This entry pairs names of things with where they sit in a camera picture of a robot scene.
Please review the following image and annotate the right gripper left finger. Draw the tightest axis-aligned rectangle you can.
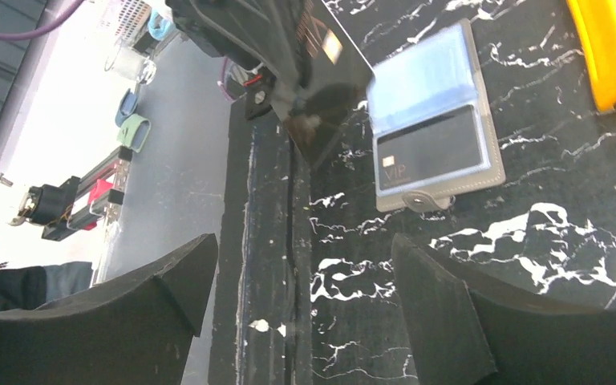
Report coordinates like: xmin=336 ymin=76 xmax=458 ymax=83
xmin=0 ymin=233 xmax=218 ymax=384

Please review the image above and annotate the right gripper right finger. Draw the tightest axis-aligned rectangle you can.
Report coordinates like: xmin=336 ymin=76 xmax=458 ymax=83
xmin=391 ymin=233 xmax=616 ymax=384

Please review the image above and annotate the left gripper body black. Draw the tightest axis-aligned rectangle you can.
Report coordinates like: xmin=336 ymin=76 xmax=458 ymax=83
xmin=166 ymin=1 xmax=308 ymax=123

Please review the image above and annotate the black vip card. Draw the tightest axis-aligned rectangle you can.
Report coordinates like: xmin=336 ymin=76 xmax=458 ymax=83
xmin=282 ymin=1 xmax=373 ymax=171
xmin=377 ymin=105 xmax=490 ymax=191

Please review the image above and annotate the grey card holder blue inside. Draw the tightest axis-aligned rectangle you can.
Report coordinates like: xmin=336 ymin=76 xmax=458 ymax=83
xmin=367 ymin=18 xmax=506 ymax=213

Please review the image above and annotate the black VIP card in holder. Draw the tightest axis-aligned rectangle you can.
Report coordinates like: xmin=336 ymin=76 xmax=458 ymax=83
xmin=377 ymin=105 xmax=490 ymax=191

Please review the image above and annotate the orange double bin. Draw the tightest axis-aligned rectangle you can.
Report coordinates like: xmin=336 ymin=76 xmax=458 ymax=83
xmin=566 ymin=0 xmax=616 ymax=111

